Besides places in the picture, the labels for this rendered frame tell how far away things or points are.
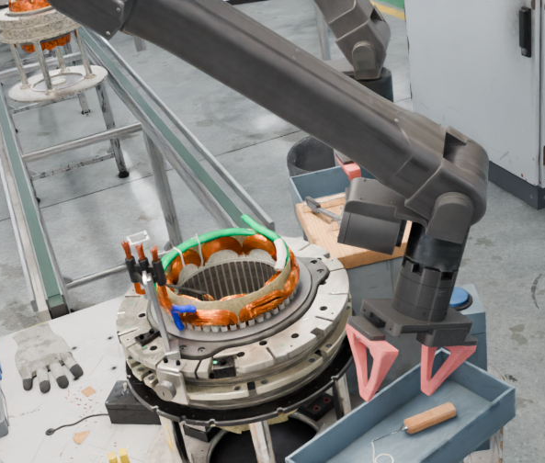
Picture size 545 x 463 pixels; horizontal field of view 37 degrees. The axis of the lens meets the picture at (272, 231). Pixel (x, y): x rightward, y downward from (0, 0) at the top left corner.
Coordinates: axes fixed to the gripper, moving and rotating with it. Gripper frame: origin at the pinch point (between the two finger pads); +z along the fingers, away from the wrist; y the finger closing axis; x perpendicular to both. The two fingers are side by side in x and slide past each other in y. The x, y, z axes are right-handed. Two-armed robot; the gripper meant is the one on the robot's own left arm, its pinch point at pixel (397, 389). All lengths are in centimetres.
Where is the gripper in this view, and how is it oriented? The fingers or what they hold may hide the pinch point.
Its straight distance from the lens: 88.2
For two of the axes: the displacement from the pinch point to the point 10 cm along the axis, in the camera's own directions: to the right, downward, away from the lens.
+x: 4.7, 3.3, -8.2
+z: -1.9, 9.4, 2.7
